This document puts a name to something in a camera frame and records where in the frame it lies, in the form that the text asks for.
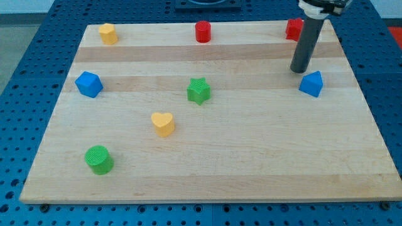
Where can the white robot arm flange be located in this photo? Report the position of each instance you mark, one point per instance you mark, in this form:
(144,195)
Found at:
(320,9)

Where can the green star block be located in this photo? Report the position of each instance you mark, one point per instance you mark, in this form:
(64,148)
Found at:
(198,90)

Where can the yellow heart block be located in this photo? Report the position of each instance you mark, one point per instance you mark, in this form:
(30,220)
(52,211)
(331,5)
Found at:
(163,123)

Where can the wooden board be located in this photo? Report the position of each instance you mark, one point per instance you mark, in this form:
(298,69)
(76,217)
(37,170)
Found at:
(257,139)

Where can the red cylinder block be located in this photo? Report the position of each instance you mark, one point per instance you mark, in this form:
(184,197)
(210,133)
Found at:
(203,31)

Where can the green cylinder block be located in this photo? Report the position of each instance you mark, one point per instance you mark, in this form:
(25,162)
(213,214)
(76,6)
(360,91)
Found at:
(99,160)

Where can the blue pentagon block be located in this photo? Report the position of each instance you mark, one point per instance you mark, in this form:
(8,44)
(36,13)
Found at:
(312,84)

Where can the blue cube block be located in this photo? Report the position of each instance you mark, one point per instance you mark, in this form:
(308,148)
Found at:
(89,84)

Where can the yellow hexagon block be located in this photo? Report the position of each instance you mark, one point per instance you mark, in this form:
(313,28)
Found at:
(108,34)

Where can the red star block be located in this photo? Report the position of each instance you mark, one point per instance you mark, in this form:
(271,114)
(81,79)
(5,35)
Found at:
(294,29)

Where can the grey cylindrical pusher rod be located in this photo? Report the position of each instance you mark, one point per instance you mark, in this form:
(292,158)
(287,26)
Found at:
(306,44)

